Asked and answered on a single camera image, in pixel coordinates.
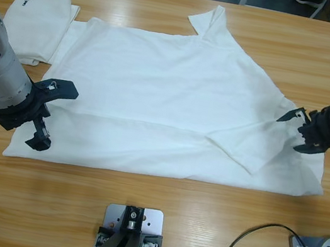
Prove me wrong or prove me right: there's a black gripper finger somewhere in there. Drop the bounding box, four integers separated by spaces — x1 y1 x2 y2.
23 115 56 154
276 105 312 128
292 140 328 158

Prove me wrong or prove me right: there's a white block with dark post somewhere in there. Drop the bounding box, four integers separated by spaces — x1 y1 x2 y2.
85 198 169 247

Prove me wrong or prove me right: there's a white t-shirt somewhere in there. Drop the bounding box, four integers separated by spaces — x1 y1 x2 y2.
1 0 330 213
0 0 83 74

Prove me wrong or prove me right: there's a folded white T-shirt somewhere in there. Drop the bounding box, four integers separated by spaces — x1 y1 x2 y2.
0 0 83 74

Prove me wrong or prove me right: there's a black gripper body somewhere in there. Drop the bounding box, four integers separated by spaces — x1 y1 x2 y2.
294 95 330 153
0 76 57 139

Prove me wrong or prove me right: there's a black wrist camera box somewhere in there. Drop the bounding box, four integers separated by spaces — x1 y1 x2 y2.
35 75 82 105

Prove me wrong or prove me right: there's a black shoe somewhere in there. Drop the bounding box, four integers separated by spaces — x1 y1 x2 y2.
293 0 328 10

